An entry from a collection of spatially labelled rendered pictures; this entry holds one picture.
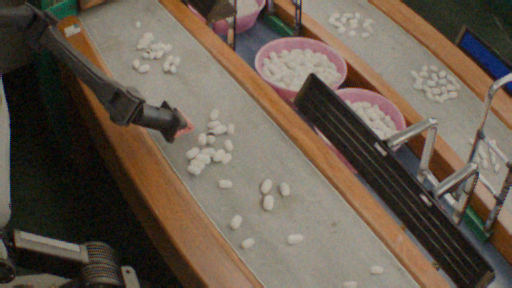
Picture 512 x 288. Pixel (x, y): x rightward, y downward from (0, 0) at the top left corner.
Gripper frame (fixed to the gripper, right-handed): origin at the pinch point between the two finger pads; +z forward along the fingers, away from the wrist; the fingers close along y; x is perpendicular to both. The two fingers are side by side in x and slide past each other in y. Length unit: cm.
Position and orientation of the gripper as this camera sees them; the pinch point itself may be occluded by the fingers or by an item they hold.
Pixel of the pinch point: (191, 128)
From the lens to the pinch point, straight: 172.7
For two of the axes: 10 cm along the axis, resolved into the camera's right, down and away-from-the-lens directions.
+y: -5.2, -6.0, 6.0
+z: 6.4, 1.8, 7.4
